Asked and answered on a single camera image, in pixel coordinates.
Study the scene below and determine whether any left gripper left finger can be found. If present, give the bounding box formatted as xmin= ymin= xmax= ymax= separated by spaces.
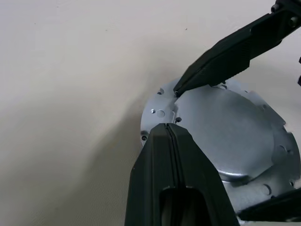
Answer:
xmin=126 ymin=123 xmax=181 ymax=226

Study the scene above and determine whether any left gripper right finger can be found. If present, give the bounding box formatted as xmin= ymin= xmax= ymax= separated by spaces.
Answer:
xmin=167 ymin=124 xmax=240 ymax=226

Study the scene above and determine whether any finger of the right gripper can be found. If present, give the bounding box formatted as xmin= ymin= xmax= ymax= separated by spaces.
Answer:
xmin=173 ymin=10 xmax=301 ymax=97
xmin=237 ymin=188 xmax=301 ymax=223

